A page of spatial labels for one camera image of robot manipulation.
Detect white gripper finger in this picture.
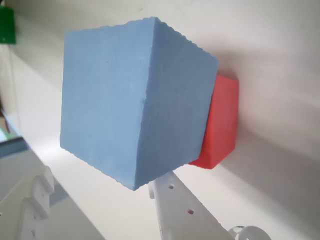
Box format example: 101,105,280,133
147,171,233,240
0,166,55,240

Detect blue foam cube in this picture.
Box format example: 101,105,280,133
59,16,219,192

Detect red foam cube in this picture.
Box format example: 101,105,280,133
187,74,240,171

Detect bright green panel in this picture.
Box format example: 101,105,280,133
0,6,17,45

